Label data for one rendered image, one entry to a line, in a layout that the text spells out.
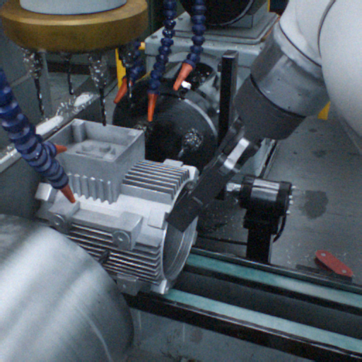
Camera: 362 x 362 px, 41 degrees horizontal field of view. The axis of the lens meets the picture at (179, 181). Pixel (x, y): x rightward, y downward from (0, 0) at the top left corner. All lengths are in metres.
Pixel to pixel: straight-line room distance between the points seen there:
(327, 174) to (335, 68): 1.00
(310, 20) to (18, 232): 0.34
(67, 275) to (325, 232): 0.74
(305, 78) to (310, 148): 0.99
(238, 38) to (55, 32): 0.59
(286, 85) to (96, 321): 0.29
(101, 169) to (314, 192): 0.70
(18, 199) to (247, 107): 0.36
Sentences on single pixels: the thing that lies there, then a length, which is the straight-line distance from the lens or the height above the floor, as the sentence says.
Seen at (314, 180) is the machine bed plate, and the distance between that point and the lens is 1.29.
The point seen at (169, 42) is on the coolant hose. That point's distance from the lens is 0.82.
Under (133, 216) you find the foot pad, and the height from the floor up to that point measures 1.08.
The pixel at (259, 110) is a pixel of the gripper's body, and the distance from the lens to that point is 0.50.
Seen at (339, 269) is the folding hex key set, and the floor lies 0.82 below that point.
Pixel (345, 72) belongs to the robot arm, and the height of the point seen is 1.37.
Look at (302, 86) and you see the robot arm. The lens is 0.47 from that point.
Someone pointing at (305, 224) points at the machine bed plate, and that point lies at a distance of 1.13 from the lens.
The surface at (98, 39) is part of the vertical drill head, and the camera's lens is 0.58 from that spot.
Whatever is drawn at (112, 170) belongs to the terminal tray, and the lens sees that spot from 0.66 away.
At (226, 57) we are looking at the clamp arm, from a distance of 0.72.
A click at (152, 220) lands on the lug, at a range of 0.65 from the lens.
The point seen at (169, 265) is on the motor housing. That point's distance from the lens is 0.78.
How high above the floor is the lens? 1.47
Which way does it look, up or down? 33 degrees down
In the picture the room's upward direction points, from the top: straight up
